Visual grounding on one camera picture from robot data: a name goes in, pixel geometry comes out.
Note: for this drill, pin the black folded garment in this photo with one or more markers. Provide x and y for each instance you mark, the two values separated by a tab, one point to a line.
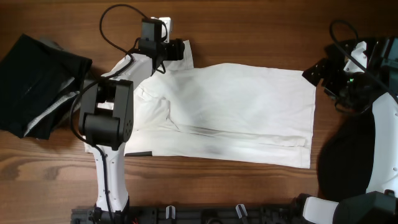
30	80

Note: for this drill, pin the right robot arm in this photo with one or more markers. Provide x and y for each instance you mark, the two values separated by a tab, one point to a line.
371	207

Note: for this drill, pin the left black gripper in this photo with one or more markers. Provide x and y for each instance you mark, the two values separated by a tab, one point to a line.
176	48

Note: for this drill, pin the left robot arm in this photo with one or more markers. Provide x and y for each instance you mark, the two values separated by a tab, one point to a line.
106	114

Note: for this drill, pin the white t-shirt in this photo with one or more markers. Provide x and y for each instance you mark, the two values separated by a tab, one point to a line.
226	111

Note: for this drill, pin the grey folded garment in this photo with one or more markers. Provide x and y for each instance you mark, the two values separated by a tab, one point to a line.
77	68

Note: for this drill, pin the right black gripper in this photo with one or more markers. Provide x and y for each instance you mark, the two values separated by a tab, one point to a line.
336	70

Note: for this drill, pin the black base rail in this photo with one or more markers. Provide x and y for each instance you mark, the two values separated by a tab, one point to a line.
239	214

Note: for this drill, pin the black garment on right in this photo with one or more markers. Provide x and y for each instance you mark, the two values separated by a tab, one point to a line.
362	156

